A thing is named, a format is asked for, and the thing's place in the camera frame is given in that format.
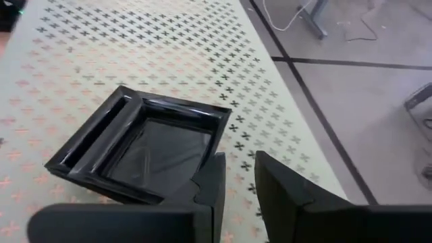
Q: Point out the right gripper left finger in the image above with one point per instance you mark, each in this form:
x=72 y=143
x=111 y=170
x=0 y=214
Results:
x=118 y=224

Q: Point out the pale green perforated metal shelf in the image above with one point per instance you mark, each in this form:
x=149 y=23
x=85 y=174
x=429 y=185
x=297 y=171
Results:
x=168 y=50

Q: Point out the grey metal desk frame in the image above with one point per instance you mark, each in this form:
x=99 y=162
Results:
x=416 y=101

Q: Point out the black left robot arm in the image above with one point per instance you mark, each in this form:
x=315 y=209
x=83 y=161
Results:
x=10 y=15

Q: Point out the grey metal desk foot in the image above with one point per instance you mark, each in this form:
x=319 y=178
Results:
x=315 y=23

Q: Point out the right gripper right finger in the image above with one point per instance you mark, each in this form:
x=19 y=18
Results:
x=320 y=222

